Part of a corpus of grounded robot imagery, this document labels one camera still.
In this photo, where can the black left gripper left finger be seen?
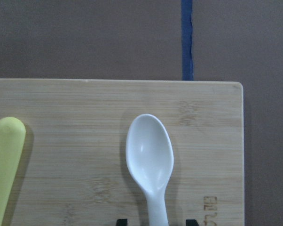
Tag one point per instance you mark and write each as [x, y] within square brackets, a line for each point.
[121, 222]

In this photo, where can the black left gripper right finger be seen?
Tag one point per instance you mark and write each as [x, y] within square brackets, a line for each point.
[191, 222]

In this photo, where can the white plastic spoon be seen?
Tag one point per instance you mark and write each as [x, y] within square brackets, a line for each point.
[150, 160]

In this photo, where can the bamboo cutting board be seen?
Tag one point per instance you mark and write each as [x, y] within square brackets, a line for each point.
[73, 169]

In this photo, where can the yellow plastic knife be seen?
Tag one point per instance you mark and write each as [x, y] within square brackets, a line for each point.
[12, 136]

